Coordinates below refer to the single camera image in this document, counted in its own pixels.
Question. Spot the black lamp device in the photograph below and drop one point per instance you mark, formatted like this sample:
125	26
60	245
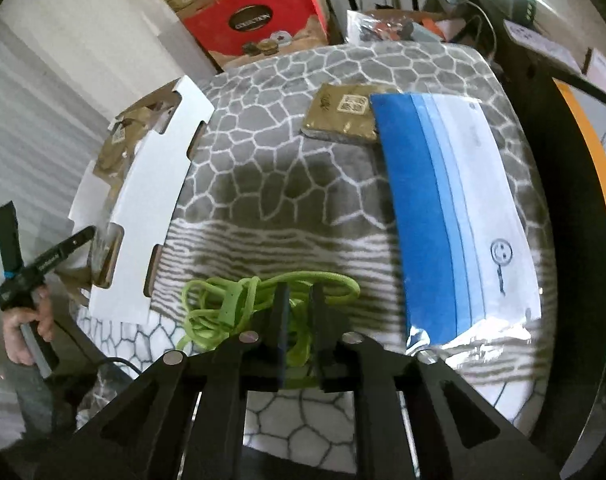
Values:
525	6

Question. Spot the clear plastic bag of items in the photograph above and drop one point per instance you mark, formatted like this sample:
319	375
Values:
433	25

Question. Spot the gold foil snack bag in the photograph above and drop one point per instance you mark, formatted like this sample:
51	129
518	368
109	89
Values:
133	130

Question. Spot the white power strip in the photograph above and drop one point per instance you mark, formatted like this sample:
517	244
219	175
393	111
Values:
538	42

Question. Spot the small gold foil packet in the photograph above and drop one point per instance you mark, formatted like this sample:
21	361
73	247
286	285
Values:
338	115

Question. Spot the white curtain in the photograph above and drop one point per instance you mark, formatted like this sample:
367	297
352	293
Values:
33	135

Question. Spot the white cardboard box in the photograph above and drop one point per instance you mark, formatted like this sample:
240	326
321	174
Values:
148	185

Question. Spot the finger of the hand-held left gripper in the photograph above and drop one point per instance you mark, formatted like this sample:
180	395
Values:
8	235
63	251

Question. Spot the red Collection gift box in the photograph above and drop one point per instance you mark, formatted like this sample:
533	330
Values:
218	25

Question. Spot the orange and white box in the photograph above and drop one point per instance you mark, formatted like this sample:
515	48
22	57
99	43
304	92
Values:
588	140

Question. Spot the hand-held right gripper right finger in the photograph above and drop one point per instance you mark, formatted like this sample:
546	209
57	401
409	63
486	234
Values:
319	332

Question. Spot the black glass side table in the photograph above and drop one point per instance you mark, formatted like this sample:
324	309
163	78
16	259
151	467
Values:
573	260

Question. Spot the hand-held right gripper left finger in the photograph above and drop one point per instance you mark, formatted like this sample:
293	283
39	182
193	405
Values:
281	332

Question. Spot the person's left hand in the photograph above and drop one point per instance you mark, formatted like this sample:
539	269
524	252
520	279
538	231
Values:
45	315

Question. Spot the blue and white zip bag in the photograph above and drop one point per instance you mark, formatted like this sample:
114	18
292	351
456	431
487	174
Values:
423	210

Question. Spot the pink box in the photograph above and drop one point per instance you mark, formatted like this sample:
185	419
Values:
600	70

